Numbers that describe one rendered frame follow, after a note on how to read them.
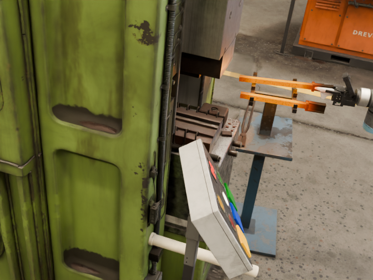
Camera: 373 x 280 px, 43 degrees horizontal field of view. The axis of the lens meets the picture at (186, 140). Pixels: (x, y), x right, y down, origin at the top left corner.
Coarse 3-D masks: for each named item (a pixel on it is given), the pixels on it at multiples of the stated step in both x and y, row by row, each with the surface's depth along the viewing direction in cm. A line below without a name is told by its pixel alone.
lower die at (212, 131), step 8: (184, 112) 205; (192, 112) 205; (176, 120) 199; (184, 120) 198; (216, 120) 202; (184, 128) 194; (192, 128) 195; (200, 128) 196; (208, 128) 196; (216, 128) 195; (176, 136) 192; (192, 136) 192; (200, 136) 192; (208, 136) 192; (216, 136) 200; (208, 144) 189; (208, 152) 191
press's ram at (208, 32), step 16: (192, 0) 155; (208, 0) 153; (224, 0) 152; (240, 0) 174; (192, 16) 158; (208, 16) 156; (224, 16) 154; (240, 16) 181; (192, 32) 161; (208, 32) 159; (224, 32) 159; (192, 48) 164; (208, 48) 162; (224, 48) 166
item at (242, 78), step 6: (240, 78) 235; (246, 78) 235; (252, 78) 234; (258, 78) 235; (264, 78) 235; (270, 78) 235; (270, 84) 234; (276, 84) 233; (282, 84) 233; (288, 84) 232; (294, 84) 232; (300, 84) 231; (306, 84) 231; (312, 84) 230; (318, 84) 231; (324, 84) 231; (330, 84) 231; (312, 90) 231
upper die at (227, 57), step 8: (232, 48) 182; (184, 56) 172; (192, 56) 171; (200, 56) 170; (224, 56) 170; (232, 56) 186; (184, 64) 174; (192, 64) 173; (200, 64) 172; (208, 64) 171; (216, 64) 170; (224, 64) 174; (192, 72) 174; (200, 72) 173; (208, 72) 172; (216, 72) 171
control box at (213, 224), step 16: (192, 144) 151; (192, 160) 145; (208, 160) 145; (192, 176) 139; (208, 176) 136; (192, 192) 134; (208, 192) 131; (224, 192) 151; (192, 208) 129; (208, 208) 126; (224, 208) 134; (208, 224) 126; (224, 224) 127; (208, 240) 130; (224, 240) 131; (224, 256) 134; (240, 256) 135; (240, 272) 139
